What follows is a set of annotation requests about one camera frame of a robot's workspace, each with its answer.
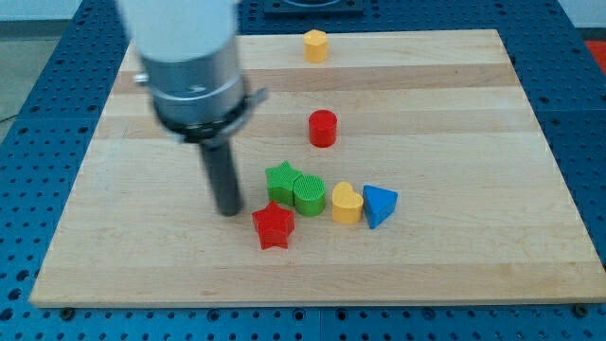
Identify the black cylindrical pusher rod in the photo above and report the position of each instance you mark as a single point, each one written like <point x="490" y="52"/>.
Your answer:
<point x="221" y="172"/>

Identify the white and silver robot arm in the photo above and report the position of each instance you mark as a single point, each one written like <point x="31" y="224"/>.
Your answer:
<point x="191" y="68"/>

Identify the green circle block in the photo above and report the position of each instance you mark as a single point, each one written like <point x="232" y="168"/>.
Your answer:
<point x="309" y="195"/>

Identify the yellow heart block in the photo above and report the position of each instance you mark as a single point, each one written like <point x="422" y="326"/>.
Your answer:
<point x="346" y="204"/>

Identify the green star block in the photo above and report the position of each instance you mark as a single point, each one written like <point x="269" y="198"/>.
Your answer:
<point x="280" y="182"/>

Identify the red star block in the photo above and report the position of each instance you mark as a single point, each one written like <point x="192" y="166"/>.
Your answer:
<point x="274" y="225"/>

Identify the red cylinder block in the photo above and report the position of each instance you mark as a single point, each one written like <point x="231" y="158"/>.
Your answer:
<point x="322" y="128"/>

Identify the yellow hexagon block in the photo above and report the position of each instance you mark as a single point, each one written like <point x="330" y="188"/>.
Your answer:
<point x="316" y="46"/>

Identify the blue triangle block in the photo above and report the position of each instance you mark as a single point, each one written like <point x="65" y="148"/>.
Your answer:
<point x="379" y="204"/>

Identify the light wooden board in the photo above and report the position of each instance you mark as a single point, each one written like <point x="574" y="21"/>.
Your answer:
<point x="440" y="117"/>

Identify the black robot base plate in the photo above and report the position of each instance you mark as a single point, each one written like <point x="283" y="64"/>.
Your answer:
<point x="291" y="8"/>

